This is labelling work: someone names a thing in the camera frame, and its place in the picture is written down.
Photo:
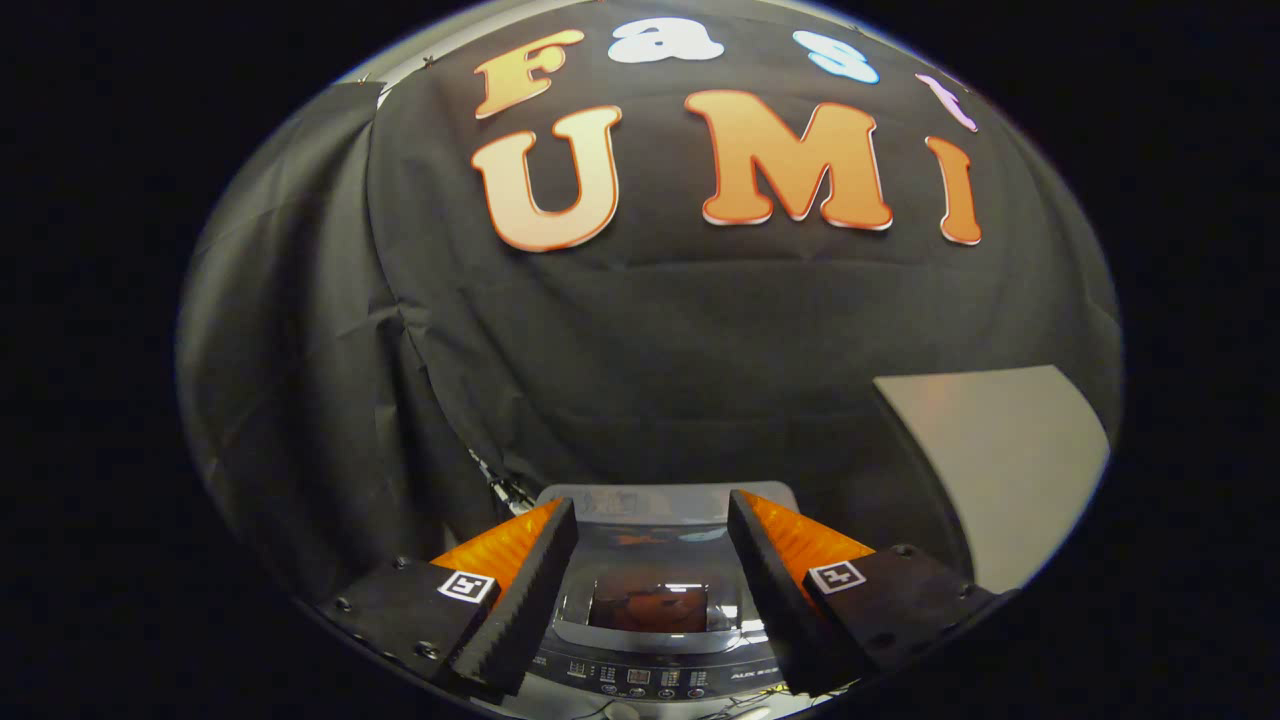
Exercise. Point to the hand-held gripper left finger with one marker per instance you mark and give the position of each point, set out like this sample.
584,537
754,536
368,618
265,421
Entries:
530,605

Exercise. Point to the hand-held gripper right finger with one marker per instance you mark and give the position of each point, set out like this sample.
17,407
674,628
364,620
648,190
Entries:
775,600

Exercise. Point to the dark transparent washing machine lid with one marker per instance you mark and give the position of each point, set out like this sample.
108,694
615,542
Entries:
650,560

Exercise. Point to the grey washing machine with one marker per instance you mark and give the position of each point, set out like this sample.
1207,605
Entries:
640,678

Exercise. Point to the black backdrop cloth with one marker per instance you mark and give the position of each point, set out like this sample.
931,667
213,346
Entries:
700,330

